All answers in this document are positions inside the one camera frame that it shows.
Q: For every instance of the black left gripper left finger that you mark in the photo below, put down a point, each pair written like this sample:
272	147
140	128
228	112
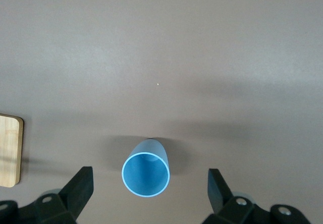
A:
75	196

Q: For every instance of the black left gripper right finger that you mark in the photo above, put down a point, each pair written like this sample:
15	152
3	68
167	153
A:
220	198

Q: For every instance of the wooden mug tree stand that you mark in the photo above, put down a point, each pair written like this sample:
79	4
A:
10	150

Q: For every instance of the light blue plastic cup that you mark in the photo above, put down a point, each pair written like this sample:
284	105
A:
146	176

